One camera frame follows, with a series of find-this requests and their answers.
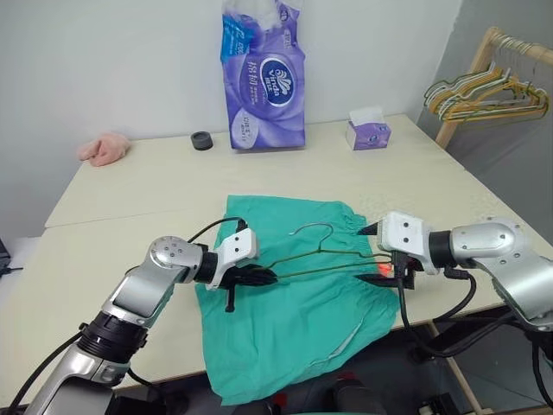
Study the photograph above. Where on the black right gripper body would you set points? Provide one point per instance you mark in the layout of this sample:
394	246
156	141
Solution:
406	270

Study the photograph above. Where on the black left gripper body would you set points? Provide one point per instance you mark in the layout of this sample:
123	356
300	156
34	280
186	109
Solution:
231	283

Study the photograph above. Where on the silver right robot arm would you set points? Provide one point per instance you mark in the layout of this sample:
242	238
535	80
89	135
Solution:
488	242

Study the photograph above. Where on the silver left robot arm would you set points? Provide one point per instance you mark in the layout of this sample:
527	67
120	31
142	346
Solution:
173	255

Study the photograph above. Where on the green shorts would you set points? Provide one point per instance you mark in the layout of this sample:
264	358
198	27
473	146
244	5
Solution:
281	324

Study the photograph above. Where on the small purple tissue box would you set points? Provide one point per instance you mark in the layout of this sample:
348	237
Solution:
367	136

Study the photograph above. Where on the wooden table leg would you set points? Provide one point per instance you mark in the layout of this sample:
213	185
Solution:
458	372

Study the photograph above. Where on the dark rounded shape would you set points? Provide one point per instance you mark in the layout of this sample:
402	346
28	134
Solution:
354	397

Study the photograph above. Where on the black round cap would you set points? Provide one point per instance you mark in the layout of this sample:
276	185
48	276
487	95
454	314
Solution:
202	142

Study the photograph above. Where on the purple tissue paper pack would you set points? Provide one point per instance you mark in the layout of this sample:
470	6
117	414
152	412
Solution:
263	108

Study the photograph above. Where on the pink cloth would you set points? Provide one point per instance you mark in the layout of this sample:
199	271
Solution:
106	149

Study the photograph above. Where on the wooden clothes rack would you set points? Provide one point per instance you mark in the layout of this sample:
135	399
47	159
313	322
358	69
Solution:
479	56

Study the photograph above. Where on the black device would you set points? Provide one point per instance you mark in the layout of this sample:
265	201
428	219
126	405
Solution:
5	259

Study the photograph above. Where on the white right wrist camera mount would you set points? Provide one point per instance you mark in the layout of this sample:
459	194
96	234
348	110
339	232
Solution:
404	233

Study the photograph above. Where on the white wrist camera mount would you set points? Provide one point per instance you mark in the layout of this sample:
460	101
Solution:
237	248
404	233

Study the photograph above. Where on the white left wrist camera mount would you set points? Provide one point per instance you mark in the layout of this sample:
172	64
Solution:
237	248

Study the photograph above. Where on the black tubular frame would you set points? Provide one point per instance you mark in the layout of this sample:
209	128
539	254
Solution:
475	335

